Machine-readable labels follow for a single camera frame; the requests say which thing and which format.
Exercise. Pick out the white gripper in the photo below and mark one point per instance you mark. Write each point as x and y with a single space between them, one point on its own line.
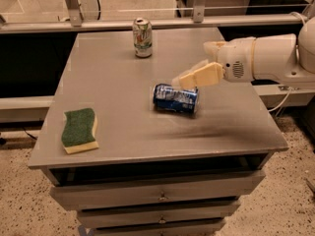
235 60

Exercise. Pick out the blue pepsi can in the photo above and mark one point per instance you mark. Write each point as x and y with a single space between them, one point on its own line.
165 97

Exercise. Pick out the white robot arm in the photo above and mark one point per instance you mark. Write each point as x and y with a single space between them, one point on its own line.
287 59

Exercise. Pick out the white green 7up can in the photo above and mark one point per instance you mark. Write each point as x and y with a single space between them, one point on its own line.
143 38

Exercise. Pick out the grey drawer cabinet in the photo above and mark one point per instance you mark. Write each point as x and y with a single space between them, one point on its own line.
231 131

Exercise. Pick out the top grey drawer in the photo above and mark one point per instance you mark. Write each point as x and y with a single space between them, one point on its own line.
157 191

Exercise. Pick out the grey drawer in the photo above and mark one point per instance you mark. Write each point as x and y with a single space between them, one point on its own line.
157 214
157 191
208 226

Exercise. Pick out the green yellow sponge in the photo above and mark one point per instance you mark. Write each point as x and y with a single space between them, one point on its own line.
79 131

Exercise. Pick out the middle grey drawer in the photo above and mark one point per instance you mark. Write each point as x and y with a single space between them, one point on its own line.
157 214

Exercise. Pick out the bottom grey drawer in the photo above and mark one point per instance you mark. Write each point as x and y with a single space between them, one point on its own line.
208 226

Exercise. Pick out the grey metal rail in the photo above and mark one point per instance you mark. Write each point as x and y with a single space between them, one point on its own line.
22 16

